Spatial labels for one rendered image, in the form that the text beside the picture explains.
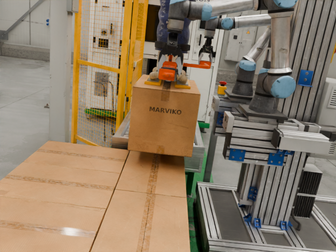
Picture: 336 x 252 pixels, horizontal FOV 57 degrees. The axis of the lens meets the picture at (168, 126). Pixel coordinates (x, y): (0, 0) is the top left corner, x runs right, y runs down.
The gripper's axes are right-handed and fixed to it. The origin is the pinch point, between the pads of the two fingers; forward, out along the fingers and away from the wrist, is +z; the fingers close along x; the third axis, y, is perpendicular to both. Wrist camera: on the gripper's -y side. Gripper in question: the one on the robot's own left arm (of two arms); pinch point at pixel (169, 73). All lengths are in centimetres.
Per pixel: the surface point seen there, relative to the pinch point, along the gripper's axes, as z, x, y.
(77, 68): 29, 100, 193
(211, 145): 75, -48, 125
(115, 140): 62, 33, 69
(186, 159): 70, -22, 69
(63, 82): 37, 97, 141
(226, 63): 46, -195, 956
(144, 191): 66, 5, 5
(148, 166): 66, 6, 39
